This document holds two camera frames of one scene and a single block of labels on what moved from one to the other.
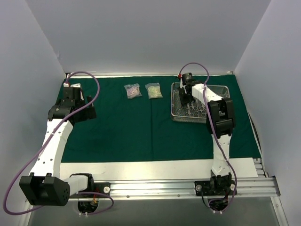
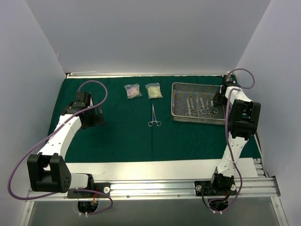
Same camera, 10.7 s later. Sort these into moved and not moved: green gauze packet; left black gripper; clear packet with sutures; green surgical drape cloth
Moved: left black gripper
Not moved: green gauze packet; green surgical drape cloth; clear packet with sutures
